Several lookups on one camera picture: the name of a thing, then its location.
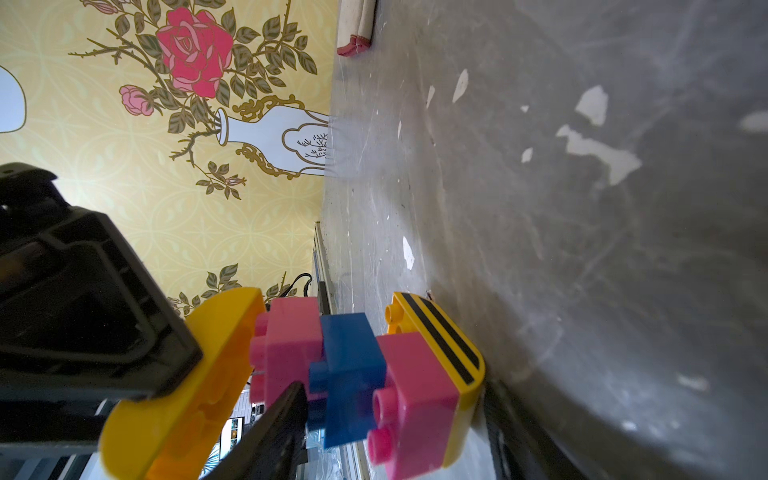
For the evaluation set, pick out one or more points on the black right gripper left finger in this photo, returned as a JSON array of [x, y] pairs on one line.
[[274, 447]]

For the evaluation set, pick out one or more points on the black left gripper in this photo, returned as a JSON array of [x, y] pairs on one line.
[[83, 324]]

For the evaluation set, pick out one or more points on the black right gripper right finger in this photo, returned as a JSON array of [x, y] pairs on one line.
[[520, 447]]

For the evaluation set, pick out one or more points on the pink lego brick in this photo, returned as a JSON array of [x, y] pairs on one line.
[[287, 340], [413, 412]]

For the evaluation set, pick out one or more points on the yellow striped lego brick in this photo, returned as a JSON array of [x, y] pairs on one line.
[[459, 357]]

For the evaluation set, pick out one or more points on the blue lego brick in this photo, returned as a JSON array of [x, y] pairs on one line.
[[352, 369]]

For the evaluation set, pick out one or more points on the beige work glove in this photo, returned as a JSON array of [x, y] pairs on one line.
[[355, 26]]

